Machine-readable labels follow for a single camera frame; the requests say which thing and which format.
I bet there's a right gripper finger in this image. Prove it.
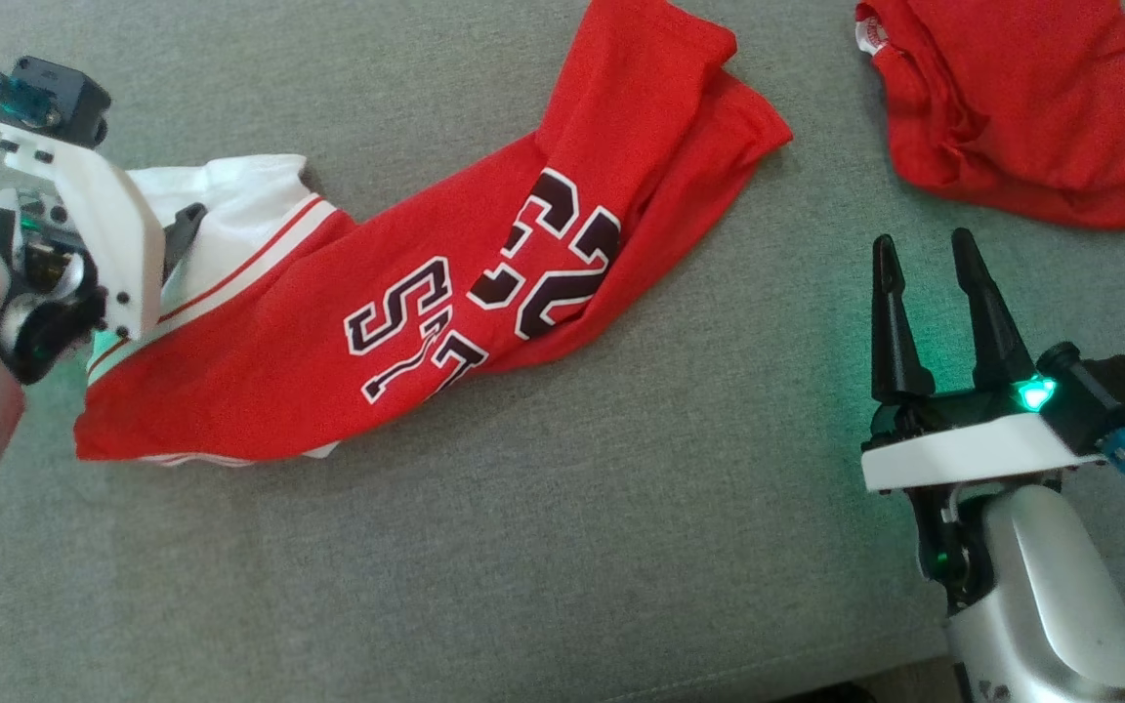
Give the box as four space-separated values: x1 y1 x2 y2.
870 234 937 404
951 228 1037 393

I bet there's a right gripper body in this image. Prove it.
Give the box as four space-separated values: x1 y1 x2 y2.
860 379 1106 614

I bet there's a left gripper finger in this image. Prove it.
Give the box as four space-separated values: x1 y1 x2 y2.
164 202 209 286

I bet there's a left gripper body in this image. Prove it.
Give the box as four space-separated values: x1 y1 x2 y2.
0 122 166 387

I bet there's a red white sports jersey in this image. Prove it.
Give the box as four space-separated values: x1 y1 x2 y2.
72 0 795 468

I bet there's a plain red t-shirt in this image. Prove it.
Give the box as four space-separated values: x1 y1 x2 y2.
854 0 1125 231

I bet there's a large grey sofa seat cushion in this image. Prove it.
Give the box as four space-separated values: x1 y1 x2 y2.
0 0 1125 703

